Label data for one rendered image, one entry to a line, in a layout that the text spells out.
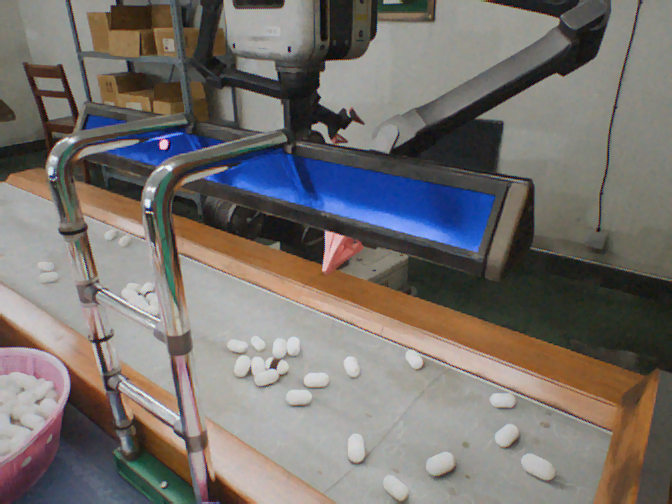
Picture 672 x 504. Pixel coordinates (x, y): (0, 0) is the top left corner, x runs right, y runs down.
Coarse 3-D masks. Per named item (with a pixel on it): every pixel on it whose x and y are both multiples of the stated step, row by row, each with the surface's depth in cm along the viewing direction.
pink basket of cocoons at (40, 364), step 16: (0, 352) 72; (16, 352) 73; (32, 352) 72; (0, 368) 73; (32, 368) 73; (48, 368) 71; (64, 368) 69; (64, 384) 67; (64, 400) 63; (48, 432) 61; (16, 448) 56; (32, 448) 59; (48, 448) 63; (0, 464) 54; (16, 464) 57; (32, 464) 60; (48, 464) 65; (0, 480) 56; (16, 480) 59; (32, 480) 62; (0, 496) 58; (16, 496) 60
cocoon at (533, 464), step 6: (528, 456) 56; (534, 456) 56; (522, 462) 56; (528, 462) 56; (534, 462) 55; (540, 462) 55; (546, 462) 55; (528, 468) 56; (534, 468) 55; (540, 468) 55; (546, 468) 55; (552, 468) 55; (534, 474) 55; (540, 474) 55; (546, 474) 55; (552, 474) 55
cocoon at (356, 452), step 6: (354, 438) 58; (360, 438) 59; (348, 444) 58; (354, 444) 58; (360, 444) 58; (348, 450) 58; (354, 450) 57; (360, 450) 57; (348, 456) 57; (354, 456) 57; (360, 456) 57
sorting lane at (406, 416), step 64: (0, 192) 146; (0, 256) 107; (64, 256) 107; (128, 256) 107; (64, 320) 85; (192, 320) 85; (256, 320) 85; (320, 320) 85; (256, 384) 70; (384, 384) 70; (448, 384) 70; (256, 448) 60; (320, 448) 60; (384, 448) 60; (448, 448) 60; (512, 448) 60; (576, 448) 60
